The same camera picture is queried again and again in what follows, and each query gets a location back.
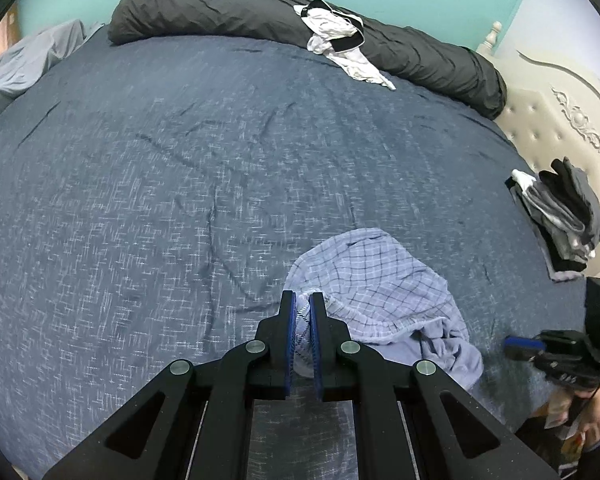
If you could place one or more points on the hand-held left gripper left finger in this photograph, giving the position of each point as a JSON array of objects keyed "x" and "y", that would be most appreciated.
[{"x": 289, "y": 340}]

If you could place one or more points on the blue-grey bed blanket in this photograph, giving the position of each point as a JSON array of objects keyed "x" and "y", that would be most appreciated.
[{"x": 155, "y": 185}]

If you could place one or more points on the blue plaid shorts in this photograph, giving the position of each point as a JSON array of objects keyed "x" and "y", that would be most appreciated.
[{"x": 380, "y": 280}]

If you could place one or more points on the cream bed headboard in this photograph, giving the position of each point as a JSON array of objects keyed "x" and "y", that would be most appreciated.
[{"x": 540, "y": 115}]

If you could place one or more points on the white and black garment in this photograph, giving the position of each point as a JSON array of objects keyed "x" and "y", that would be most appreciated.
[{"x": 330, "y": 25}]

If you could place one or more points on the person's right hand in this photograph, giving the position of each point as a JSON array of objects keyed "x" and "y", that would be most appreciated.
[{"x": 597, "y": 415}]

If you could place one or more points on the light grey bed sheet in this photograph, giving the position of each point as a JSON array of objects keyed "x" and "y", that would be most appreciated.
[{"x": 25, "y": 60}]

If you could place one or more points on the stack of clothes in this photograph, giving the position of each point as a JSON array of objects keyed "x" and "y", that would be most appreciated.
[{"x": 560, "y": 210}]

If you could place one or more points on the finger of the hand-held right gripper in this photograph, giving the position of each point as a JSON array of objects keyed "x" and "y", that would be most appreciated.
[{"x": 522, "y": 345}]

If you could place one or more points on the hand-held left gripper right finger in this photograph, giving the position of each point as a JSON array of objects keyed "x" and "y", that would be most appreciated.
[{"x": 316, "y": 345}]

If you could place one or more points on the dark grey rolled duvet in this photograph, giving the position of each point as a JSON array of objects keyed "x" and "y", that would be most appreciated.
[{"x": 205, "y": 15}]

